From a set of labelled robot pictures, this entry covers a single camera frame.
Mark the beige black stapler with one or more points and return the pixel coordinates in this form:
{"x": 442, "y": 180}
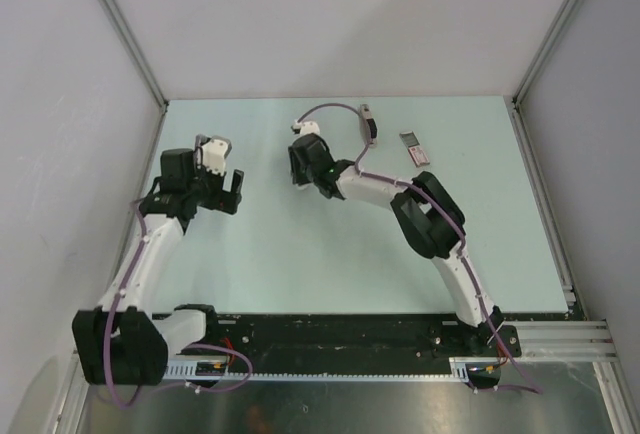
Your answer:
{"x": 368, "y": 126}

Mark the left aluminium frame post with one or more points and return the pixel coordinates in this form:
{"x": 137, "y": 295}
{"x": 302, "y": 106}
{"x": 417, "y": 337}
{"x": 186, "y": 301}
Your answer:
{"x": 126, "y": 36}

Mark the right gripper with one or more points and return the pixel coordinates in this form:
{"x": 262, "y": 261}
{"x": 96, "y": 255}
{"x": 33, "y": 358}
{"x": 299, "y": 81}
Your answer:
{"x": 298, "y": 177}

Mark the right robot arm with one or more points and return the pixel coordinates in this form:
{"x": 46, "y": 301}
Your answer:
{"x": 431, "y": 222}

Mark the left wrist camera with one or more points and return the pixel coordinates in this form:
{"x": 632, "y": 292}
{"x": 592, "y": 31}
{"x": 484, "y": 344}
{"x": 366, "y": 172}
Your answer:
{"x": 215, "y": 154}

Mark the slotted cable duct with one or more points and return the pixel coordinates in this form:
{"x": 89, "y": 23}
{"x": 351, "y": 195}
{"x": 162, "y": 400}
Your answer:
{"x": 201, "y": 370}

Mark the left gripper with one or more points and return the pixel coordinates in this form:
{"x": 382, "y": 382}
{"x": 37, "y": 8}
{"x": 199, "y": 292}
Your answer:
{"x": 222, "y": 200}

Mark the aluminium frame post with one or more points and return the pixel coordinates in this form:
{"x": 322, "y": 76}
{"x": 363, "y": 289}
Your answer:
{"x": 126, "y": 36}
{"x": 553, "y": 37}

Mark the right aluminium frame post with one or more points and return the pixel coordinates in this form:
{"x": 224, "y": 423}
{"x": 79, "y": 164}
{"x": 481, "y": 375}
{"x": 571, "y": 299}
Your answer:
{"x": 553, "y": 37}

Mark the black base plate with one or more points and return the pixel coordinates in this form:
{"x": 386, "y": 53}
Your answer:
{"x": 315, "y": 345}

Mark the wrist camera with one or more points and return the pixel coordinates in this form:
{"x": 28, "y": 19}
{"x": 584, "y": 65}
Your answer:
{"x": 215, "y": 154}
{"x": 302, "y": 128}

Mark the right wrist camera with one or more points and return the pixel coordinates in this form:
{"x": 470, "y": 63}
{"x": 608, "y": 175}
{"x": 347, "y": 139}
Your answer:
{"x": 302, "y": 128}

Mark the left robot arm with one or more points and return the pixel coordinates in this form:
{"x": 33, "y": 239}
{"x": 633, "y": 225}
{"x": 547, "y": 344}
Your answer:
{"x": 150, "y": 254}

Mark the right aluminium rail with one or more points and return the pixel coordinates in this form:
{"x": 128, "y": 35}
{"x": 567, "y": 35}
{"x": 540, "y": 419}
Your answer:
{"x": 565, "y": 341}

